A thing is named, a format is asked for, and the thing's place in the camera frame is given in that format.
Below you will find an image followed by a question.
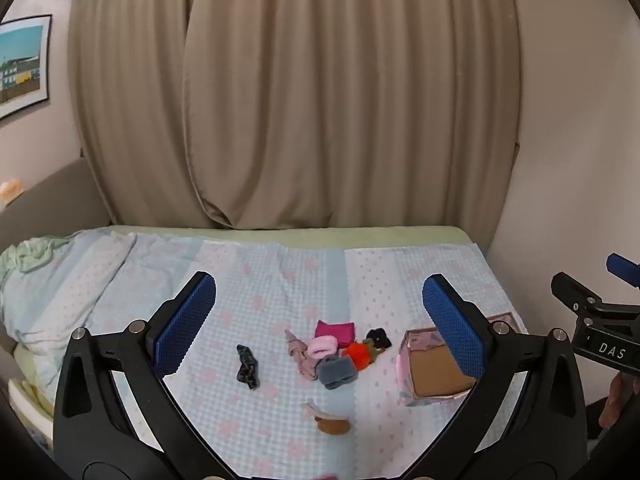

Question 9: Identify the pale green bed sheet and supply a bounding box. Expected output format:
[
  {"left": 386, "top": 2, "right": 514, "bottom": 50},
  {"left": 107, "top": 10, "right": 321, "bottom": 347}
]
[{"left": 10, "top": 224, "right": 473, "bottom": 411}]

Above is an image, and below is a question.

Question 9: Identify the black patterned scrunchie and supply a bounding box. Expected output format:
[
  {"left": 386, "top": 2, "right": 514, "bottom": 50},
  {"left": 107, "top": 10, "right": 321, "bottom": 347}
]
[{"left": 236, "top": 344, "right": 261, "bottom": 390}]

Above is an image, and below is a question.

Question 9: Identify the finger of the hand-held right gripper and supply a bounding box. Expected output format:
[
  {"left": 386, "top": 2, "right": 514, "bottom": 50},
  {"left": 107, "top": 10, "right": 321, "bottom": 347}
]
[
  {"left": 606, "top": 253, "right": 640, "bottom": 289},
  {"left": 551, "top": 272, "right": 608, "bottom": 318}
]

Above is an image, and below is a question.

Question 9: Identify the framed wall poster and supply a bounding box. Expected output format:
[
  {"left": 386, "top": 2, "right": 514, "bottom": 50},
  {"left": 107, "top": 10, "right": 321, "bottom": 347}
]
[{"left": 0, "top": 14, "right": 52, "bottom": 121}]

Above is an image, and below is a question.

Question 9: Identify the pale green crumpled cloth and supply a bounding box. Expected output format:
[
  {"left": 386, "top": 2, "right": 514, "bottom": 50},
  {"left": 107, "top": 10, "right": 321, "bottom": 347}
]
[{"left": 0, "top": 235, "right": 73, "bottom": 288}]

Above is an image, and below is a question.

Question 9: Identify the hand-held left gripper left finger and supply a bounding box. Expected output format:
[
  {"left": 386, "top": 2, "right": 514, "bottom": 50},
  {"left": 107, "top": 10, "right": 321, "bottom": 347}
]
[{"left": 52, "top": 271, "right": 236, "bottom": 480}]

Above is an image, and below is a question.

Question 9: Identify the dusty pink scrunchie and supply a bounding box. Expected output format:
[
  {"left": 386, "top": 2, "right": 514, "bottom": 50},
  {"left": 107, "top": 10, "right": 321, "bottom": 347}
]
[{"left": 285, "top": 329, "right": 321, "bottom": 384}]

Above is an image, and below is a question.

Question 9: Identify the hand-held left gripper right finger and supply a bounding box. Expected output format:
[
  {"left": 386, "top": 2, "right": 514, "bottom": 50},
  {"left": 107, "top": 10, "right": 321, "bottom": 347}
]
[{"left": 402, "top": 274, "right": 588, "bottom": 480}]

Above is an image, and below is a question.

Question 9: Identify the orange pompom hair tie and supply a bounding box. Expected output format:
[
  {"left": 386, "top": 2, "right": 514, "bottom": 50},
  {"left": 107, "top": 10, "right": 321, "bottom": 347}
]
[{"left": 341, "top": 338, "right": 388, "bottom": 372}]

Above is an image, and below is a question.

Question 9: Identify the blue pink patterned blanket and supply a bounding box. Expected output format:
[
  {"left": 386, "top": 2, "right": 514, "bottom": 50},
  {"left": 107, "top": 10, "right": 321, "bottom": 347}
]
[{"left": 0, "top": 230, "right": 531, "bottom": 480}]

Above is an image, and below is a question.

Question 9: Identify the person's dark clothing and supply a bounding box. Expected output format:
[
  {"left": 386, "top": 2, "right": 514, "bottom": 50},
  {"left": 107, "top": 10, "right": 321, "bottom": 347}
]
[{"left": 585, "top": 400, "right": 640, "bottom": 456}]

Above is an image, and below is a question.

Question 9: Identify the beige curtain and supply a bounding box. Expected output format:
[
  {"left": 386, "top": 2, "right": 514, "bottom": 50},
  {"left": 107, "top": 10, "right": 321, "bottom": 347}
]
[
  {"left": 67, "top": 0, "right": 221, "bottom": 231},
  {"left": 182, "top": 0, "right": 523, "bottom": 248}
]

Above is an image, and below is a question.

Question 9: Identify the grey scrunchie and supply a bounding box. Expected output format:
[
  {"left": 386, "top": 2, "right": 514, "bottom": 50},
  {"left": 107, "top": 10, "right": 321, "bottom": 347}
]
[{"left": 315, "top": 354, "right": 359, "bottom": 391}]

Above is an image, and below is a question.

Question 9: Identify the person's right hand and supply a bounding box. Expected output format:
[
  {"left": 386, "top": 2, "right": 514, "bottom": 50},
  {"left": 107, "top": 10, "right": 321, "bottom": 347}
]
[{"left": 600, "top": 374, "right": 640, "bottom": 430}]

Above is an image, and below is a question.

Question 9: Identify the pale orange plush toy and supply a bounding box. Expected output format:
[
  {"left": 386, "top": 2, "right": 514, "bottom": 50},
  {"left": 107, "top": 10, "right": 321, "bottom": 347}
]
[{"left": 0, "top": 179, "right": 24, "bottom": 209}]

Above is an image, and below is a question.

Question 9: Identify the pink fluffy scrunchie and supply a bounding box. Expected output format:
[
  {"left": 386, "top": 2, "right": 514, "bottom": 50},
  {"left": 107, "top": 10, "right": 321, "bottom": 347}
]
[{"left": 306, "top": 336, "right": 341, "bottom": 361}]

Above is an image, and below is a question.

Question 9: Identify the brown pompom hair tie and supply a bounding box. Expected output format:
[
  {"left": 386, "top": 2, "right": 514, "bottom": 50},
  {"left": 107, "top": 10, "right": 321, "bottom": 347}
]
[{"left": 300, "top": 398, "right": 352, "bottom": 435}]

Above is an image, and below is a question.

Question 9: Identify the magenta pouch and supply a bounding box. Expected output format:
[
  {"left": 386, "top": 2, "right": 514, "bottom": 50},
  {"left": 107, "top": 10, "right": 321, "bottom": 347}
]
[{"left": 315, "top": 320, "right": 356, "bottom": 349}]

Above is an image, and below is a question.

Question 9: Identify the cardboard box with pink print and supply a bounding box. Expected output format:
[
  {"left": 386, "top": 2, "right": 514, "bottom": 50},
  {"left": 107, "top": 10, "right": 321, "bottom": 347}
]
[{"left": 396, "top": 311, "right": 518, "bottom": 407}]

